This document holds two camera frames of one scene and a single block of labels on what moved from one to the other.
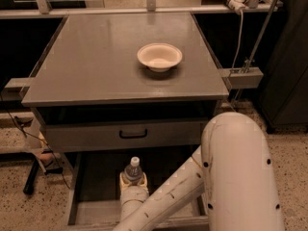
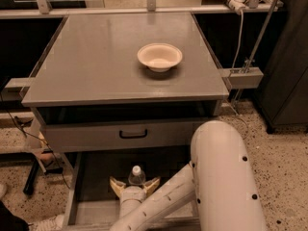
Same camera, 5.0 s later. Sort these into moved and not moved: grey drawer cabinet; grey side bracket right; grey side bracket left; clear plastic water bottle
Moved: clear plastic water bottle
Not moved: grey side bracket left; grey side bracket right; grey drawer cabinet
